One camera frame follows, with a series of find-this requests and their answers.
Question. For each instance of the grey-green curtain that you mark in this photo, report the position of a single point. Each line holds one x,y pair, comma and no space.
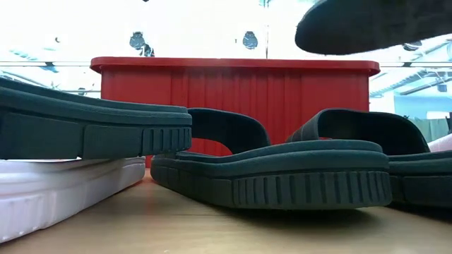
431,128

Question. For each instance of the black slide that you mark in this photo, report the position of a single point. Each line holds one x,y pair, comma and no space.
282,183
423,176
88,127

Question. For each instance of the black thong sandal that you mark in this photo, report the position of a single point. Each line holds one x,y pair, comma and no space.
353,28

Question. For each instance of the dark round ceiling fixture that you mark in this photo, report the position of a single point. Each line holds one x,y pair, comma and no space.
412,46
137,40
250,40

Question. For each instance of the red plastic bin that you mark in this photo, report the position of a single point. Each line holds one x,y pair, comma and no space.
229,91

